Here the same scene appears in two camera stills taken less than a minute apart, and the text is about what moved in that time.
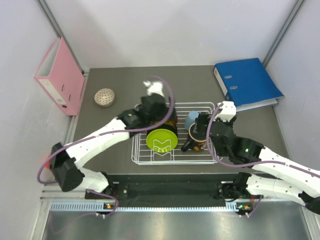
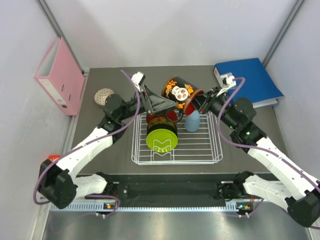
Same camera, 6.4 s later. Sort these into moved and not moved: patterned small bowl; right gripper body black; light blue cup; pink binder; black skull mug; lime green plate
Moved: right gripper body black; black skull mug
Not moved: pink binder; lime green plate; light blue cup; patterned small bowl
